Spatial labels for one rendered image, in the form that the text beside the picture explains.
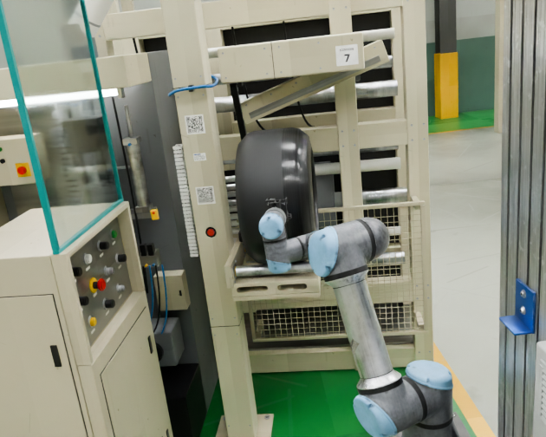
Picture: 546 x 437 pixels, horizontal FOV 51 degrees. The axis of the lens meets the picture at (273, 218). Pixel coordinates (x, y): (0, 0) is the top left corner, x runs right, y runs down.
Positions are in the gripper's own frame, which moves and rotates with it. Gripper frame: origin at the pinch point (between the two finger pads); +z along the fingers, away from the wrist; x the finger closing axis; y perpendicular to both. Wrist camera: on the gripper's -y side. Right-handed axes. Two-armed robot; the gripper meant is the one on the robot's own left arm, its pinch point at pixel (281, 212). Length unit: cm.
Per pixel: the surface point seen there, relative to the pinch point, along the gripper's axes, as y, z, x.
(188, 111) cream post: 40, 16, 34
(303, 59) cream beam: 57, 41, -11
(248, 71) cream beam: 54, 41, 13
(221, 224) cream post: -7.1, 21.6, 27.3
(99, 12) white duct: 84, 41, 74
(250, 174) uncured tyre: 14.4, 4.4, 10.4
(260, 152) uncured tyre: 22.0, 10.2, 6.8
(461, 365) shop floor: -109, 91, -82
